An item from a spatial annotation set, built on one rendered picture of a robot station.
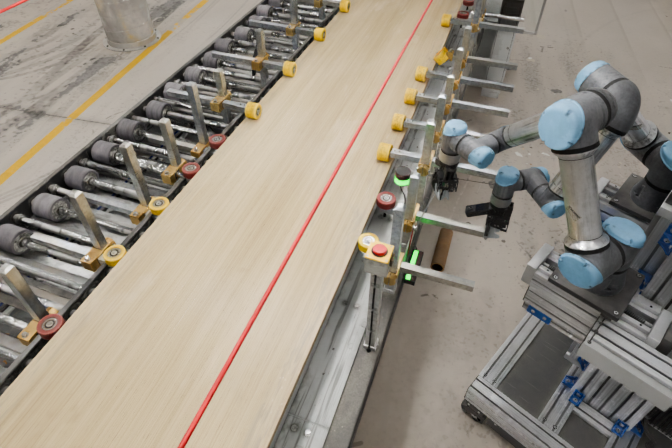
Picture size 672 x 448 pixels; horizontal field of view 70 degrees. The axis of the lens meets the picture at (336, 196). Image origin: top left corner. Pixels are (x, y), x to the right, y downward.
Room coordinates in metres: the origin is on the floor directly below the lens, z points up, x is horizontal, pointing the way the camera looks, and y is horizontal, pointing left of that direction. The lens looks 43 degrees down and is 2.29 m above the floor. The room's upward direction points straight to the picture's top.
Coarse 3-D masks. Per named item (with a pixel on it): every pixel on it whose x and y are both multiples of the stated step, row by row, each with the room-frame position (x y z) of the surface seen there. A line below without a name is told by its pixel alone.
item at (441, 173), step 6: (438, 168) 1.38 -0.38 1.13; (444, 168) 1.33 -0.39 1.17; (450, 168) 1.33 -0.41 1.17; (456, 168) 1.31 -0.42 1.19; (438, 174) 1.34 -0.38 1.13; (444, 174) 1.31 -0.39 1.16; (450, 174) 1.30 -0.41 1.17; (456, 174) 1.34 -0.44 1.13; (438, 180) 1.32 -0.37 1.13; (444, 180) 1.30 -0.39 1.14; (450, 180) 1.31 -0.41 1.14; (456, 180) 1.32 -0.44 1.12; (438, 186) 1.30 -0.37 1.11; (444, 186) 1.31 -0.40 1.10; (450, 186) 1.31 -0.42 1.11; (456, 186) 1.31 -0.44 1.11
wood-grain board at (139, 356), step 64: (384, 0) 3.57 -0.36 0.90; (448, 0) 3.57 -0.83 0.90; (320, 64) 2.60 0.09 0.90; (384, 64) 2.60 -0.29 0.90; (256, 128) 1.96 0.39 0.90; (320, 128) 1.96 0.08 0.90; (384, 128) 1.96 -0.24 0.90; (192, 192) 1.49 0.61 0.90; (256, 192) 1.49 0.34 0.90; (320, 192) 1.49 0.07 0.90; (128, 256) 1.15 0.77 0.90; (192, 256) 1.15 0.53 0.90; (256, 256) 1.15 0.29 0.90; (320, 256) 1.15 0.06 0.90; (128, 320) 0.88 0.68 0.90; (192, 320) 0.88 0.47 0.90; (256, 320) 0.88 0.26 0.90; (320, 320) 0.88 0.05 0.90; (64, 384) 0.66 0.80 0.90; (128, 384) 0.66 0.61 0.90; (192, 384) 0.66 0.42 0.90; (256, 384) 0.66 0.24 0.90
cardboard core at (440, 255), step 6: (444, 228) 2.05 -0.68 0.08; (444, 234) 2.00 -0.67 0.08; (450, 234) 2.01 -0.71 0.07; (438, 240) 1.97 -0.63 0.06; (444, 240) 1.95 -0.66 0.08; (450, 240) 1.97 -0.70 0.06; (438, 246) 1.91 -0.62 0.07; (444, 246) 1.90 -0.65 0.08; (438, 252) 1.86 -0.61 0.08; (444, 252) 1.86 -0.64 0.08; (438, 258) 1.81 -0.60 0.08; (444, 258) 1.82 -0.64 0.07; (432, 264) 1.79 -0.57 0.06; (438, 264) 1.82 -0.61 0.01; (444, 264) 1.78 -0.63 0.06; (438, 270) 1.78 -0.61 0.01
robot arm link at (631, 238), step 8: (608, 224) 0.96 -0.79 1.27; (616, 224) 0.96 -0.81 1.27; (624, 224) 0.96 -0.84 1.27; (632, 224) 0.97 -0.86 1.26; (608, 232) 0.93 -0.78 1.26; (616, 232) 0.93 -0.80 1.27; (624, 232) 0.93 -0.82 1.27; (632, 232) 0.93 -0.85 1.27; (640, 232) 0.93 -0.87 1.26; (616, 240) 0.91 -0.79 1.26; (624, 240) 0.90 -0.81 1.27; (632, 240) 0.90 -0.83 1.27; (640, 240) 0.90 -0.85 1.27; (624, 248) 0.89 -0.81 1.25; (632, 248) 0.89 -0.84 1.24; (640, 248) 0.90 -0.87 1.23; (624, 256) 0.87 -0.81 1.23; (632, 256) 0.89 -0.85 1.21; (624, 264) 0.87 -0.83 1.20
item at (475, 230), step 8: (392, 208) 1.44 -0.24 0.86; (416, 216) 1.40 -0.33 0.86; (424, 216) 1.39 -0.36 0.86; (432, 216) 1.39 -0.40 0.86; (432, 224) 1.37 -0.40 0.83; (440, 224) 1.36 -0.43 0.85; (448, 224) 1.35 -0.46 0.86; (456, 224) 1.35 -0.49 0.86; (464, 224) 1.35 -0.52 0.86; (464, 232) 1.33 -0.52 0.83; (472, 232) 1.32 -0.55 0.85; (480, 232) 1.31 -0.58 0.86
